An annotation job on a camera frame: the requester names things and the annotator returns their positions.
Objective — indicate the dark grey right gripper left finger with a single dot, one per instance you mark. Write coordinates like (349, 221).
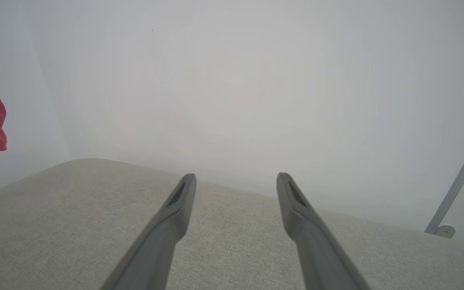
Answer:
(159, 249)

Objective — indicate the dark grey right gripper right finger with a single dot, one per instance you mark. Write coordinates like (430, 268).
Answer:
(320, 253)

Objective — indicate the grey metal bar with foot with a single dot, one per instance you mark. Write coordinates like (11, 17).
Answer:
(459, 181)

